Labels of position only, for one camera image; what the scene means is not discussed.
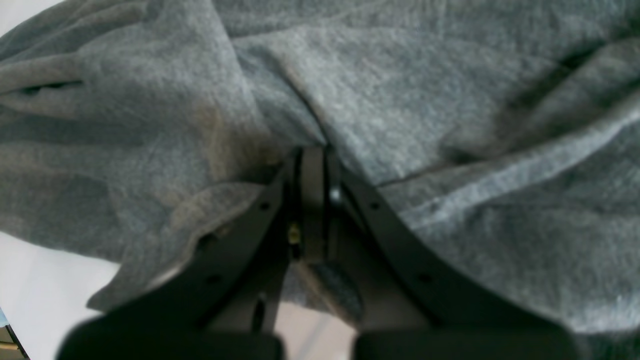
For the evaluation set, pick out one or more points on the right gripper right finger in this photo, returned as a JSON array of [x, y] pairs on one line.
[[414, 306]]

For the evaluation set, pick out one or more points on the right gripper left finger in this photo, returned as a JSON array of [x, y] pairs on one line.
[[223, 304]]

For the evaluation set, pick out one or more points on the grey t-shirt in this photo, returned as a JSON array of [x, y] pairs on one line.
[[505, 133]]

